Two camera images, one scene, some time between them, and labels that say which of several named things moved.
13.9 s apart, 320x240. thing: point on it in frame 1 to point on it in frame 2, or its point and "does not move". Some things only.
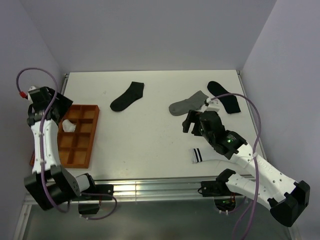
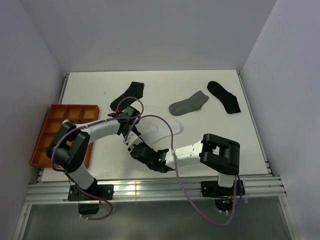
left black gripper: (65, 104) to (136, 131)
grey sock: (193, 103) does not move
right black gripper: (193, 117) to (144, 144)
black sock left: (135, 92) does not move
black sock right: (230, 102) does not move
